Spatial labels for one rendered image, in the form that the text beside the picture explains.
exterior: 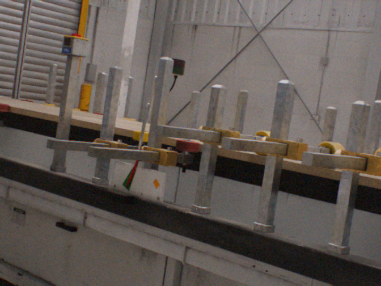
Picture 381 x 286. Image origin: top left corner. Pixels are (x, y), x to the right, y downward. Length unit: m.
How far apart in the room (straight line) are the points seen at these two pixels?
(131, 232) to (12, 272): 1.05
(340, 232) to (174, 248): 0.63
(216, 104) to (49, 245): 1.31
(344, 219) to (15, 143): 1.91
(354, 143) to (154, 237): 0.82
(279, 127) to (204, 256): 0.49
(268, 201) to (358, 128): 0.35
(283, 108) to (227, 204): 0.52
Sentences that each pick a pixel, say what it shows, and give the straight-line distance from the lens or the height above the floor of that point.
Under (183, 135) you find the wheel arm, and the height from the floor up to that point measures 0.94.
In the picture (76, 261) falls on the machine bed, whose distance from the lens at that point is 3.08.
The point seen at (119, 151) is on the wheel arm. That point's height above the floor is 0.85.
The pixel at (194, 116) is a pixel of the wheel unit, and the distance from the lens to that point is 3.75.
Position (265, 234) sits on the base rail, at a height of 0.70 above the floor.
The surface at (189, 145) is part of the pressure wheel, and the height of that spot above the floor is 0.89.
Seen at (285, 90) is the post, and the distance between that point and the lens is 2.03.
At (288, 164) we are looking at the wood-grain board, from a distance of 2.25.
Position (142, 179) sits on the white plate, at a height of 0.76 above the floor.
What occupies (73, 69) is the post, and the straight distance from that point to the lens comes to 2.76.
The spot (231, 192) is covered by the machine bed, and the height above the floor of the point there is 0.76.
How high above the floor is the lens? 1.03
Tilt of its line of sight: 3 degrees down
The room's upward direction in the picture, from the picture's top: 8 degrees clockwise
